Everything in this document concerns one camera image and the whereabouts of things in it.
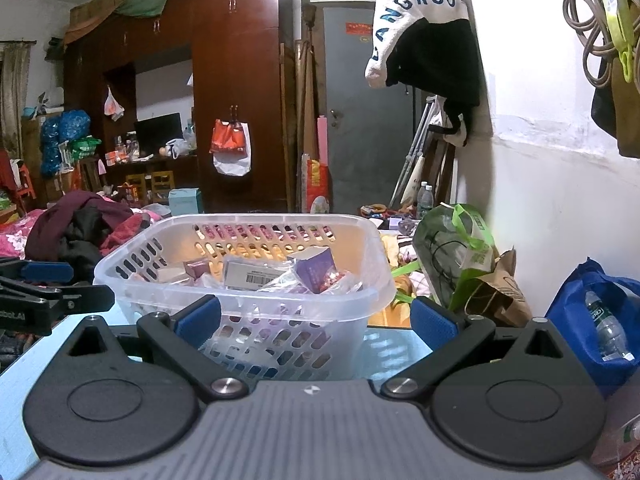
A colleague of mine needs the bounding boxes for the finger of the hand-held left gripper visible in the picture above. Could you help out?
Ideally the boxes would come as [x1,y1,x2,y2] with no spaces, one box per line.
[0,258,75,284]
[0,277,116,316]

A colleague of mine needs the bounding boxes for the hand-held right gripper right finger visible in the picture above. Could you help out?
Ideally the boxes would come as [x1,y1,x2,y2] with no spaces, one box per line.
[380,296,571,403]

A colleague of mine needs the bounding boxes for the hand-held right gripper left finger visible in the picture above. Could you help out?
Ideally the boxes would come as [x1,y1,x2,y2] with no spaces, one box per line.
[65,294,249,403]

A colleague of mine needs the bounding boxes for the mauve box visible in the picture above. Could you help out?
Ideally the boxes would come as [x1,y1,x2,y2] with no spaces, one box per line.
[182,259,221,281]

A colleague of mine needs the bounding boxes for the pinkish box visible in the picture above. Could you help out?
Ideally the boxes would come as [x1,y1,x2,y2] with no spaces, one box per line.
[155,266,193,285]

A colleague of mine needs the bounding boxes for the white box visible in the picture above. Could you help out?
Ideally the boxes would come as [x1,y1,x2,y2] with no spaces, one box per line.
[222,255,296,291]

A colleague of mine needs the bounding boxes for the clear plastic basket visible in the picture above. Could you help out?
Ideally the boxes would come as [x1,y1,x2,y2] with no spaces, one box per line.
[93,213,397,381]

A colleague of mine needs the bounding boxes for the clear plastic packet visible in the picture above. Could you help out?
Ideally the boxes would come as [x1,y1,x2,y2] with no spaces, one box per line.
[260,271,366,297]

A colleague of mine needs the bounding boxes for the purple box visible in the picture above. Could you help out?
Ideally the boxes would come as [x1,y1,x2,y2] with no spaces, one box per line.
[289,247,351,294]

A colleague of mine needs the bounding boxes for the orange yellow blanket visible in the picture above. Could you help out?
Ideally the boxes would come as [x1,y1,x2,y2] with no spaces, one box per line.
[367,230,436,331]

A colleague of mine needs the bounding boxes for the pink floral blanket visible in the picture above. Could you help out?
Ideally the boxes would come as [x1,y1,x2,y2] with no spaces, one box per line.
[0,207,51,261]

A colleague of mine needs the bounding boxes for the pile of clothes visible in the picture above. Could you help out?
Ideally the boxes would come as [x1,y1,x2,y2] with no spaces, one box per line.
[25,190,163,268]

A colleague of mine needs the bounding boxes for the brown paper bag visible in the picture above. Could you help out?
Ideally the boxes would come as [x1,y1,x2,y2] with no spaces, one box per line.
[465,247,533,328]

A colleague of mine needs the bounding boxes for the green plastic bag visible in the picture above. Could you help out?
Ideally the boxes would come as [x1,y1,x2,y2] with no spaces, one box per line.
[412,203,498,311]

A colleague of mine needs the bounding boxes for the red plastic chair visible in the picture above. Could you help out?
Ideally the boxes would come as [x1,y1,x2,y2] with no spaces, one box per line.
[10,157,37,201]

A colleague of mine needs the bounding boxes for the teal box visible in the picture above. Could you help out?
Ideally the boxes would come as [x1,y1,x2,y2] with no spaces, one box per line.
[168,188,203,216]

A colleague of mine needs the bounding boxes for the blue plastic bag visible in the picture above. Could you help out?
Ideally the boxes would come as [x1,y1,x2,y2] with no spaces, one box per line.
[59,109,92,141]
[40,117,63,178]

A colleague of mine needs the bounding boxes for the green and white bag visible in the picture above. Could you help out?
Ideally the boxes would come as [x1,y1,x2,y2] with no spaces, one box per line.
[67,137,102,162]

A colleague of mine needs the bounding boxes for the metal crutches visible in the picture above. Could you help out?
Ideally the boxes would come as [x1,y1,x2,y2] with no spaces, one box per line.
[390,95,441,208]

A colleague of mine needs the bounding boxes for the clear water bottle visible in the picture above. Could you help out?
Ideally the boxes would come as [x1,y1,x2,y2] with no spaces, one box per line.
[585,290,628,361]

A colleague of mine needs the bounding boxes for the patterned curtain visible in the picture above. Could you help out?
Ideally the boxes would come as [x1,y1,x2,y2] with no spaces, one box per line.
[0,41,36,161]

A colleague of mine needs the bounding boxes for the black monitor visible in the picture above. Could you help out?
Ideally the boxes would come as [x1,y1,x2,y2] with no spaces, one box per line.
[134,112,183,158]

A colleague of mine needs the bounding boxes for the red and yellow bag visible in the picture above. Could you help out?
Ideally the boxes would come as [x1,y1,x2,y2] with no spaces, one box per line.
[301,157,331,216]

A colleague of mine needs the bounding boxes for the small white hanging bag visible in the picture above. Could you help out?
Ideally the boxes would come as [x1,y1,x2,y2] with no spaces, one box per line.
[104,86,125,122]

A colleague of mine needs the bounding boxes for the orange and white plastic bag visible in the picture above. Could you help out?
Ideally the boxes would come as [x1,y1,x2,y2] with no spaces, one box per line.
[209,119,252,177]

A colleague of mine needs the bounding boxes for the wooden planks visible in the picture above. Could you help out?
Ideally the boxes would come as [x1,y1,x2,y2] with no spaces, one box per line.
[294,0,322,211]

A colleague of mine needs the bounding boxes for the brown wooden wardrobe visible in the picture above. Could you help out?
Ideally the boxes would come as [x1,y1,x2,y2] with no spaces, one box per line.
[62,0,296,213]

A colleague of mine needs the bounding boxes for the grey door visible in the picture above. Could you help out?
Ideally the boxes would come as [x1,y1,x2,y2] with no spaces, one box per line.
[322,6,421,213]

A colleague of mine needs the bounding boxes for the white and black hanging jacket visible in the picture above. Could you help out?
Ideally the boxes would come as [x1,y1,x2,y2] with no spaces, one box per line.
[364,0,483,148]

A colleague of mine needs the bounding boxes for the dark hanging bag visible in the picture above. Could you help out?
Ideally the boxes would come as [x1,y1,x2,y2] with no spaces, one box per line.
[590,35,640,158]

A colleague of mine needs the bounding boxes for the coiled grey cable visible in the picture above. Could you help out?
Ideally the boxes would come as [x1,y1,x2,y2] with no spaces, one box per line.
[562,0,640,88]

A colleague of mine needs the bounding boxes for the yellow-green strap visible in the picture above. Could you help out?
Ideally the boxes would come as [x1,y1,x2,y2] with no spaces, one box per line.
[590,0,638,83]

